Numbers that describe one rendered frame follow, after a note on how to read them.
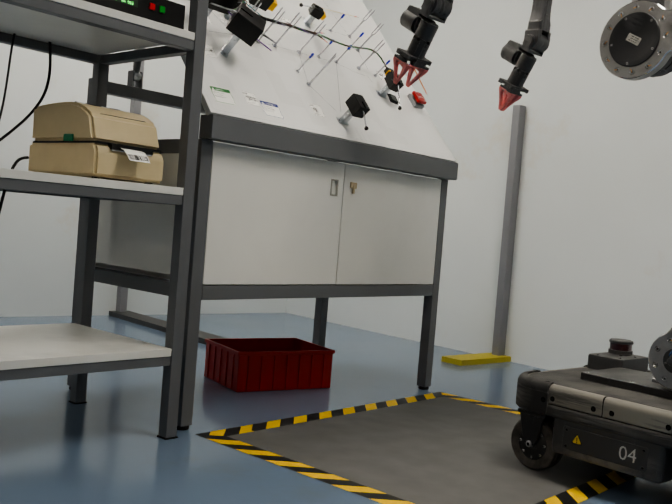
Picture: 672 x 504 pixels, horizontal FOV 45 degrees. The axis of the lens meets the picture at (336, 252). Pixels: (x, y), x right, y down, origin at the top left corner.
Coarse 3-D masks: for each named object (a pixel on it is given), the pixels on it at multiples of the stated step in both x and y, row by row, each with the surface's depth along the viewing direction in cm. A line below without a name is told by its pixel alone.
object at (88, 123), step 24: (48, 120) 207; (72, 120) 200; (96, 120) 197; (120, 120) 203; (144, 120) 210; (48, 144) 207; (72, 144) 201; (96, 144) 195; (120, 144) 200; (144, 144) 207; (48, 168) 206; (72, 168) 199; (96, 168) 194; (120, 168) 199; (144, 168) 205
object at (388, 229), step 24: (360, 168) 268; (360, 192) 269; (384, 192) 279; (408, 192) 289; (432, 192) 299; (360, 216) 270; (384, 216) 280; (408, 216) 290; (432, 216) 301; (360, 240) 271; (384, 240) 281; (408, 240) 291; (432, 240) 302; (360, 264) 272; (384, 264) 282; (408, 264) 292; (432, 264) 303
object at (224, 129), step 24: (216, 120) 217; (240, 120) 223; (240, 144) 228; (264, 144) 230; (288, 144) 237; (312, 144) 245; (336, 144) 252; (360, 144) 261; (384, 168) 274; (408, 168) 281; (432, 168) 291; (456, 168) 303
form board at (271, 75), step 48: (288, 0) 290; (336, 0) 319; (240, 48) 247; (288, 48) 268; (336, 48) 293; (384, 48) 323; (240, 96) 231; (288, 96) 249; (336, 96) 270; (384, 144) 273; (432, 144) 299
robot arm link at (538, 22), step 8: (536, 0) 269; (544, 0) 267; (536, 8) 269; (544, 8) 267; (536, 16) 269; (544, 16) 268; (528, 24) 270; (536, 24) 268; (544, 24) 268; (528, 32) 270; (536, 32) 267; (544, 32) 271; (536, 40) 267; (544, 40) 269; (536, 48) 269; (544, 48) 271
